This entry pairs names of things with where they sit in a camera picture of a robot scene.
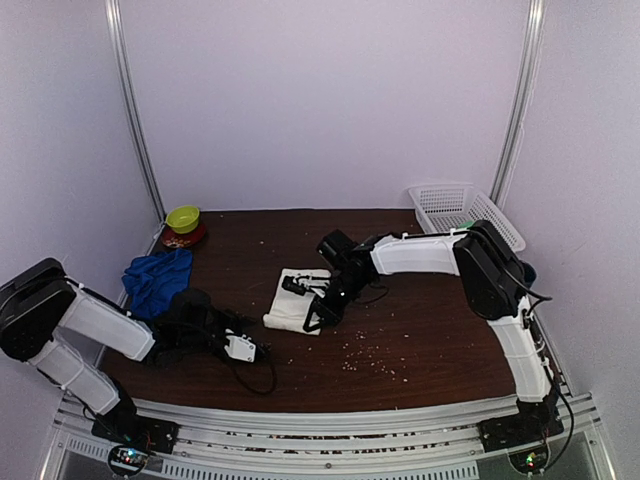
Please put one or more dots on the left round circuit board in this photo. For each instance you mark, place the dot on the left round circuit board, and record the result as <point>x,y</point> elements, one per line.
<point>125,461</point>

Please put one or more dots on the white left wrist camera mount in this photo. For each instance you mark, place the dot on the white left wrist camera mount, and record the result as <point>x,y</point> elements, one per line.
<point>240,348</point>

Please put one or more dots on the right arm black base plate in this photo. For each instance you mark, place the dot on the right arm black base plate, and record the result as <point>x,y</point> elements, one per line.
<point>513,431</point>

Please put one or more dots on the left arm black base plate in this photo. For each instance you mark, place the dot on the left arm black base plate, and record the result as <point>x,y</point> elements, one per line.
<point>146,434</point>

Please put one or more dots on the blue microfiber towel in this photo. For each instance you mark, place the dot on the blue microfiber towel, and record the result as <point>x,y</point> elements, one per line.
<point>152,281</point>

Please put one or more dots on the round circuit board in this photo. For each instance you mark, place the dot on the round circuit board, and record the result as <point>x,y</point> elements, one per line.
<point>530,461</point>
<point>125,461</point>

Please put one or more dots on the white towel with blue emblem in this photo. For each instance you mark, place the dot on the white towel with blue emblem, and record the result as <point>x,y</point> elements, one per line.
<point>288,310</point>

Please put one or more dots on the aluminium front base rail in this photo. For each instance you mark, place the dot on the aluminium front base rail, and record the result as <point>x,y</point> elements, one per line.
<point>440,442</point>

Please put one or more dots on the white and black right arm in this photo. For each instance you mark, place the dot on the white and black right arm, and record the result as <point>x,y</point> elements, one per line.
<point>494,284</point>

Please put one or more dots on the right round circuit board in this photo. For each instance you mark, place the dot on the right round circuit board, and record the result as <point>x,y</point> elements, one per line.
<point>530,461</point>

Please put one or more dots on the left aluminium frame post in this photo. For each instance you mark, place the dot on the left aluminium frame post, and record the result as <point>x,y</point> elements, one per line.
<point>133,118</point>

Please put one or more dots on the red floral ceramic bowl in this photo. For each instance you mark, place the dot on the red floral ceramic bowl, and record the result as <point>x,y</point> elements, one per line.
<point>170,239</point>

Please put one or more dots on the white perforated plastic basket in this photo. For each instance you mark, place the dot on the white perforated plastic basket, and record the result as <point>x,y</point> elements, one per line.
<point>440,207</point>

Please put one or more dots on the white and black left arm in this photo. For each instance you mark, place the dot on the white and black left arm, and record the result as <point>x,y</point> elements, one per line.
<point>42,305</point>

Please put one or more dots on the aluminium frame post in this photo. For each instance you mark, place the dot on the aluminium frame post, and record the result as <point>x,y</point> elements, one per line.
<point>522,96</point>
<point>133,118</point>

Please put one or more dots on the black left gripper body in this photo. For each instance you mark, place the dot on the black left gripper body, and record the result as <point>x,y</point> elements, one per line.
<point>193,342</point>

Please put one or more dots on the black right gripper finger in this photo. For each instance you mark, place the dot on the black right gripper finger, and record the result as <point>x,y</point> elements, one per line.
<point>302,285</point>
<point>321,314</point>

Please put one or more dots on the lime green plastic bowl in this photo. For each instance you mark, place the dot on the lime green plastic bowl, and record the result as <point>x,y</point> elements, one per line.
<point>183,219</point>

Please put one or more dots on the dark blue cup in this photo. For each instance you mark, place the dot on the dark blue cup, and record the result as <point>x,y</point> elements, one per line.
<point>529,274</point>

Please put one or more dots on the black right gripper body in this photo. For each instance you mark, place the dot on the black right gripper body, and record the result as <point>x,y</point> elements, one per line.
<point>353,288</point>

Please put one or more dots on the right aluminium frame post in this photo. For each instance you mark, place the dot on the right aluminium frame post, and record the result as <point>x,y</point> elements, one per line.
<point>522,96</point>

